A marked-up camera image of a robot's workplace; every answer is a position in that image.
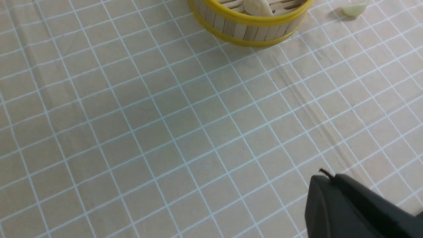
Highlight bamboo steamer tray yellow rim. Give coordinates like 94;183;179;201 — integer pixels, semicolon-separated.
188;0;313;47

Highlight pale dumpling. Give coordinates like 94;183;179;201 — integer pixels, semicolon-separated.
340;0;369;18
242;0;273;17

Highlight checkered beige tablecloth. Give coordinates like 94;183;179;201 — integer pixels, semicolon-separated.
0;0;422;238

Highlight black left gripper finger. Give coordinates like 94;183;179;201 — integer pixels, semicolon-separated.
305;169;423;238

